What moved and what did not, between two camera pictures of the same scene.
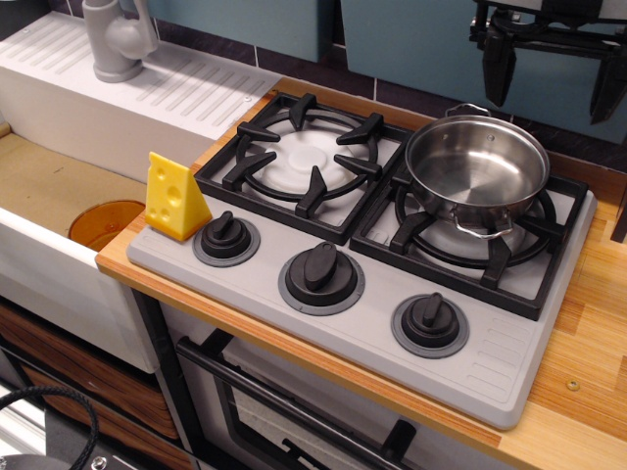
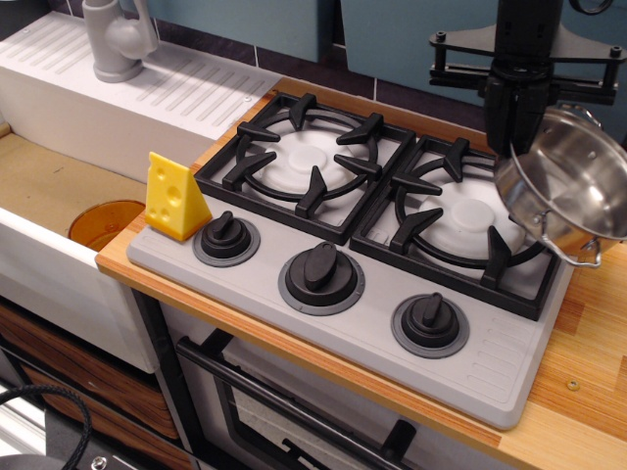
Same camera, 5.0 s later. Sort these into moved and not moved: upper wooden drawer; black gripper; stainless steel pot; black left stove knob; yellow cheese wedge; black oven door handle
Moved: black gripper; stainless steel pot
Not moved: black oven door handle; black left stove knob; yellow cheese wedge; upper wooden drawer
